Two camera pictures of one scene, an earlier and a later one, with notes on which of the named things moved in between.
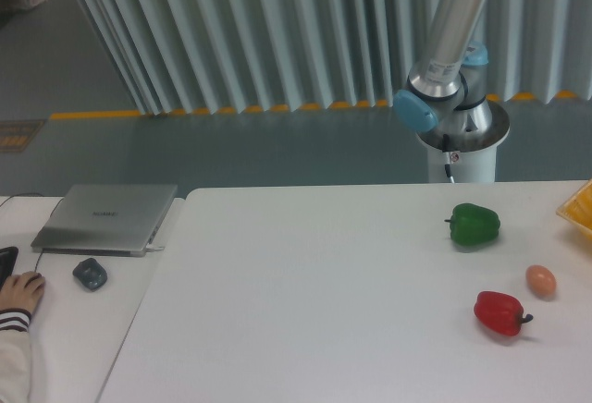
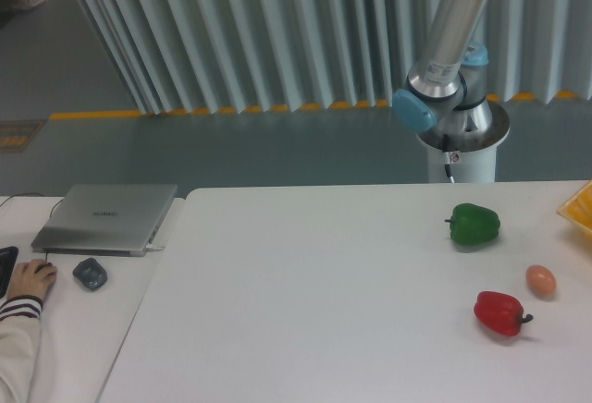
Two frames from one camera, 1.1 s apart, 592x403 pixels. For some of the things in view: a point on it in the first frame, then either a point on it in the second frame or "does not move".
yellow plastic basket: (578, 207) does not move
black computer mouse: (37, 275) → (42, 266)
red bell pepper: (500, 312) does not move
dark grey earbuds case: (91, 274) does not move
